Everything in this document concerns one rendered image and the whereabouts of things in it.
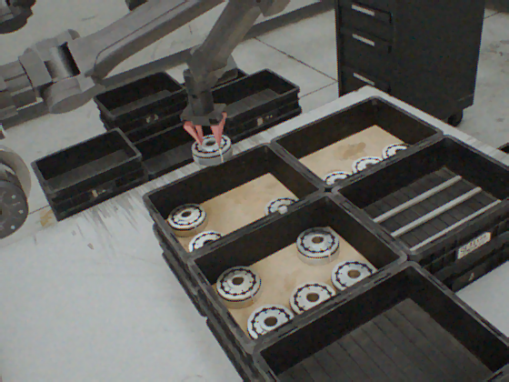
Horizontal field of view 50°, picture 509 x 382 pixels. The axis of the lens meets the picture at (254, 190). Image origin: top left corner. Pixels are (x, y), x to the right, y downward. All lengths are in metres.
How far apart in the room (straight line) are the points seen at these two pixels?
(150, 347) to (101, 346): 0.13
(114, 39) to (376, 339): 0.77
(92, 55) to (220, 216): 0.73
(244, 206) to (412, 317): 0.56
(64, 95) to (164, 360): 0.73
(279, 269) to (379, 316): 0.27
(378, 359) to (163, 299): 0.62
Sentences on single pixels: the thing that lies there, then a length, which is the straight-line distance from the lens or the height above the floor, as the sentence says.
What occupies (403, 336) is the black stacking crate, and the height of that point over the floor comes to 0.83.
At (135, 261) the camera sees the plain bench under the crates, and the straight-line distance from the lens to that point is 1.66.
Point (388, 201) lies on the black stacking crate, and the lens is 1.52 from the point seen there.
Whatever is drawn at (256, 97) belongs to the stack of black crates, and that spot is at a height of 0.49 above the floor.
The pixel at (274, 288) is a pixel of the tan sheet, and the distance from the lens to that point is 1.30.
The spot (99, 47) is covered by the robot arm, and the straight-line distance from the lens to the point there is 0.91.
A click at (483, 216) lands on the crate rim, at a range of 1.34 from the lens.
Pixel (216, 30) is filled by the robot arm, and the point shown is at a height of 1.40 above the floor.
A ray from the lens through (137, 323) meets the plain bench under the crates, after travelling 1.49.
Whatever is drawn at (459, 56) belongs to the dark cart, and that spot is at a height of 0.47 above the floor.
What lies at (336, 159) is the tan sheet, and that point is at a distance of 1.67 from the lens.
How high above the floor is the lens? 1.79
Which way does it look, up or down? 37 degrees down
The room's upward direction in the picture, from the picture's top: 10 degrees counter-clockwise
